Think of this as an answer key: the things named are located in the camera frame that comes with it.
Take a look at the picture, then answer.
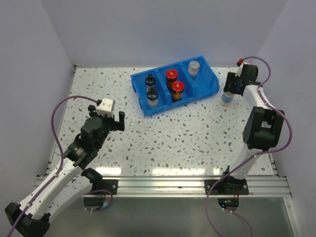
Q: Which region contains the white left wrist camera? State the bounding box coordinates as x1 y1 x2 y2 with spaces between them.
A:
96 98 115 118

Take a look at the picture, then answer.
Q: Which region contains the black cap white spice jar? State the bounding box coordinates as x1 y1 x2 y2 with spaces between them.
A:
147 88 158 109

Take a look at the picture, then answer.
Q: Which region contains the aluminium mounting rail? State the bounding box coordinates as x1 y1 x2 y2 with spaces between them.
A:
103 176 291 198

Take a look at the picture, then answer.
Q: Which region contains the red lid sauce jar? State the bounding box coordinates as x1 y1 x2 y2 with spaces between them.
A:
165 69 178 89
171 81 185 102

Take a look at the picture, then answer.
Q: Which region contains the blue three-compartment plastic bin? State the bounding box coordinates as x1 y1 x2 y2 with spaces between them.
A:
131 56 220 117

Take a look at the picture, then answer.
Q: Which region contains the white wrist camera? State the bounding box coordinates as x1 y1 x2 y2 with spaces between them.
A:
96 98 115 118
235 58 249 77

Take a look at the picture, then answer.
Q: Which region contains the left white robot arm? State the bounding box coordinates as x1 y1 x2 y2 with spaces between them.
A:
5 104 125 237

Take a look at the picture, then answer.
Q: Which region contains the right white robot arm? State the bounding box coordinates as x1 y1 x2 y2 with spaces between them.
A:
220 59 284 194

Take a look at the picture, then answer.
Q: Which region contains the silver lid blue label jar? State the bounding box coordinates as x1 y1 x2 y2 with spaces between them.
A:
188 60 200 81

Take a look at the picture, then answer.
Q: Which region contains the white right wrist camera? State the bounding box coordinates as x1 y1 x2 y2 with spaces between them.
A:
235 58 249 77

